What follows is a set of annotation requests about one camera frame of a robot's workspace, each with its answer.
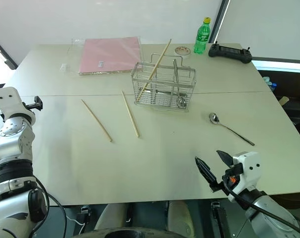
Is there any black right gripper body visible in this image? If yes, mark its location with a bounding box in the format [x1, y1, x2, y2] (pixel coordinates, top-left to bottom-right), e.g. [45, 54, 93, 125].
[209, 163, 245, 197]

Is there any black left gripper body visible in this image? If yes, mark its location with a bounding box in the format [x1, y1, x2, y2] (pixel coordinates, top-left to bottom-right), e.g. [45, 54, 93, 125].
[23, 96, 44, 111]

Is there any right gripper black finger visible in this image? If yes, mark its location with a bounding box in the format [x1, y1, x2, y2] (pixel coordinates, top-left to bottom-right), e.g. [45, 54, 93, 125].
[195, 156, 218, 186]
[216, 149, 236, 168]

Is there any shiny steel spoon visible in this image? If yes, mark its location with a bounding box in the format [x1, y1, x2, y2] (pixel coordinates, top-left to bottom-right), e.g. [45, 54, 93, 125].
[208, 112, 255, 147]

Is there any beige rounded shape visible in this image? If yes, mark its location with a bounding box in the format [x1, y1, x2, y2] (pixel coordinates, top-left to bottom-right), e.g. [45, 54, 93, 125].
[94, 203, 129, 231]
[166, 200, 196, 237]

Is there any wooden chopstick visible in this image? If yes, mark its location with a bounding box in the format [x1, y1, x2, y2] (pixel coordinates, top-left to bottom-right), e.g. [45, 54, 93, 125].
[121, 90, 140, 138]
[81, 99, 113, 143]
[136, 38, 172, 103]

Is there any steel spoon with perforated bowl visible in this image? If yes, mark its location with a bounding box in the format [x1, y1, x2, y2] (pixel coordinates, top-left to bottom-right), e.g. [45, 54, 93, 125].
[173, 59, 189, 109]

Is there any pink paper pack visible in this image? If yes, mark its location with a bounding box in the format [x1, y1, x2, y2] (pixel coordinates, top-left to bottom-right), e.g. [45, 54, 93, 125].
[78, 37, 143, 76]

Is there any flat steel utensil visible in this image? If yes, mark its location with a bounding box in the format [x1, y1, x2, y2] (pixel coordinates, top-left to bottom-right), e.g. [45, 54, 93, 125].
[139, 86, 188, 98]

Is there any black handheld remote controller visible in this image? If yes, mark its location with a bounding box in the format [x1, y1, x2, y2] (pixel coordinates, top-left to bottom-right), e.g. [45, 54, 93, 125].
[208, 41, 253, 64]

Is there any green soda bottle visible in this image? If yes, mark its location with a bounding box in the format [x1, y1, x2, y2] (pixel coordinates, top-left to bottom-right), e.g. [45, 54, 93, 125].
[193, 16, 212, 55]

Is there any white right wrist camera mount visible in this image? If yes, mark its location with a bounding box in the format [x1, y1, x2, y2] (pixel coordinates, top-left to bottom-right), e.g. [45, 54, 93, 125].
[228, 151, 262, 197]

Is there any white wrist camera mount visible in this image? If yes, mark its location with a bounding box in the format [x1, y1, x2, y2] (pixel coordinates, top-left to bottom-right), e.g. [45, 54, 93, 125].
[228, 151, 262, 197]
[0, 86, 37, 125]

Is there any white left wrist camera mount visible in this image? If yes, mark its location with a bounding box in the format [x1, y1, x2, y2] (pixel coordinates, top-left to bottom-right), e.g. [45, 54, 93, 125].
[0, 86, 37, 125]

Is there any black table leg bracket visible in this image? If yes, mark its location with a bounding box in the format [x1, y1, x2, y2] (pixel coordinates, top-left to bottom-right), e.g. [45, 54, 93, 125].
[210, 201, 227, 238]
[76, 205, 92, 224]

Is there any dark window frame strip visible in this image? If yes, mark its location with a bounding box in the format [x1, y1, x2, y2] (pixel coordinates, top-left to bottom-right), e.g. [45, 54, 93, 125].
[210, 0, 231, 45]
[0, 34, 18, 70]

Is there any steel wire cutlery basket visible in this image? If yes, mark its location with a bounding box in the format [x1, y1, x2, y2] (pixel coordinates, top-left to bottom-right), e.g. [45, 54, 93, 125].
[130, 53, 198, 113]

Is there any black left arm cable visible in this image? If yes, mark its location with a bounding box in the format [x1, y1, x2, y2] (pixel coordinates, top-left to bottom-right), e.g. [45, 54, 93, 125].
[28, 177, 67, 238]

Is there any thin white cable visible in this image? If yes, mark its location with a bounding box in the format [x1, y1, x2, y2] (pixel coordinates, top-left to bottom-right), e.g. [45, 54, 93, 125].
[65, 215, 87, 228]

